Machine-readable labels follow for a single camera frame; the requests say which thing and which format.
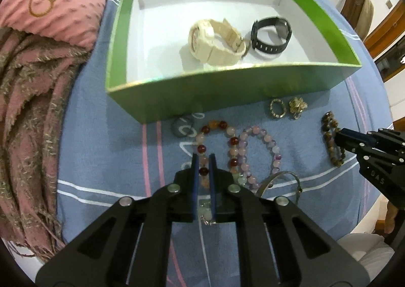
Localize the gold ring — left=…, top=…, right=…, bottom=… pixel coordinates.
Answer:
left=270, top=99, right=287, bottom=120

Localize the pink fringed throw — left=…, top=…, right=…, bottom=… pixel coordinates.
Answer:
left=0, top=27, right=92, bottom=259

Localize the pink dotted blanket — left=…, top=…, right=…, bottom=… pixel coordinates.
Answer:
left=0, top=0, right=133, bottom=48

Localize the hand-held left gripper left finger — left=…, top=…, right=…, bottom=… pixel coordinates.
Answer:
left=35, top=153, right=200, bottom=287

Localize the red orange bead bracelet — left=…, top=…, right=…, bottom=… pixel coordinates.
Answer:
left=194, top=119, right=242, bottom=193

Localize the person's right forearm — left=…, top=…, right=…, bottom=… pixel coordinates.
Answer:
left=384, top=200, right=400, bottom=234

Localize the green cardboard box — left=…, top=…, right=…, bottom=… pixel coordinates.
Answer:
left=105, top=0, right=362, bottom=124

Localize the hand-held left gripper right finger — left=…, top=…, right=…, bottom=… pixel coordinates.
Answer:
left=209, top=153, right=371, bottom=287

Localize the brown bead bracelet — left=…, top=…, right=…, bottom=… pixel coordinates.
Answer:
left=321, top=111, right=347, bottom=167

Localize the grey stone pendant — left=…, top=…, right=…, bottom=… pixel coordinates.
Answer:
left=171, top=113, right=203, bottom=139

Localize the black wristwatch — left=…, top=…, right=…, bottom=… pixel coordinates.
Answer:
left=251, top=17, right=292, bottom=54

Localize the pink purple bead bracelet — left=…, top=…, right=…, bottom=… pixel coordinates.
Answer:
left=239, top=126, right=282, bottom=193

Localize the cream plastic wristwatch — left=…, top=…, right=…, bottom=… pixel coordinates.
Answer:
left=188, top=18, right=247, bottom=66

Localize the silver metal bangle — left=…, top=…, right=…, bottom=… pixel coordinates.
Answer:
left=255, top=171, right=302, bottom=205

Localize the white cloth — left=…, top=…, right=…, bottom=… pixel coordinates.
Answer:
left=338, top=232, right=396, bottom=281

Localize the gold flower brooch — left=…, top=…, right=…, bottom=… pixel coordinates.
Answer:
left=289, top=97, right=308, bottom=120

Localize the wooden door frame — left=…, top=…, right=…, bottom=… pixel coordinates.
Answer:
left=364, top=0, right=405, bottom=82

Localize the blue striped bedsheet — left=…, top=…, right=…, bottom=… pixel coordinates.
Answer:
left=57, top=0, right=388, bottom=287

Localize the brown wooden chair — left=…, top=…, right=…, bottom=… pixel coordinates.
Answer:
left=340, top=0, right=374, bottom=41

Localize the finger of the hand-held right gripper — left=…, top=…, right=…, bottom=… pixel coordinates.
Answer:
left=335, top=132, right=405, bottom=209
left=340, top=128, right=405, bottom=149

